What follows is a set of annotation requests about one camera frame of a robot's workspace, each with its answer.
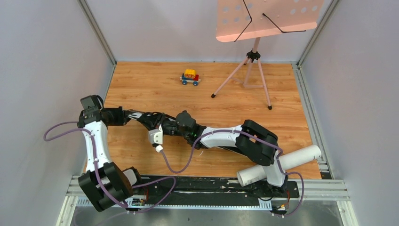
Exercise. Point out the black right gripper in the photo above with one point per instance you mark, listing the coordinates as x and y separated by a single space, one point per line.
163 123

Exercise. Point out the pink music stand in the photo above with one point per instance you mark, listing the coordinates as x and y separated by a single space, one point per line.
253 19

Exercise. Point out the colourful toy car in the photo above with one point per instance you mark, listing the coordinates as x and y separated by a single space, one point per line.
190 76

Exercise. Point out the black racket cover bag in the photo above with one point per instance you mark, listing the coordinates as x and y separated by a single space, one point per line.
146 118

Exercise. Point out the white shuttlecock tube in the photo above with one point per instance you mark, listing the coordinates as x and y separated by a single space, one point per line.
296 159

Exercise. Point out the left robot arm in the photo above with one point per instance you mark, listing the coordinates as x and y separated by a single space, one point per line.
103 182

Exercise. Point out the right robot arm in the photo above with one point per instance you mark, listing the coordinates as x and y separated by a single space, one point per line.
248 139

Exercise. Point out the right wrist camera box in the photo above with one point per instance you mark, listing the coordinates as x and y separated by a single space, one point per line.
155 136

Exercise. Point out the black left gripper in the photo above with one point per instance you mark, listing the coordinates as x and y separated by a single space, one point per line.
125 115

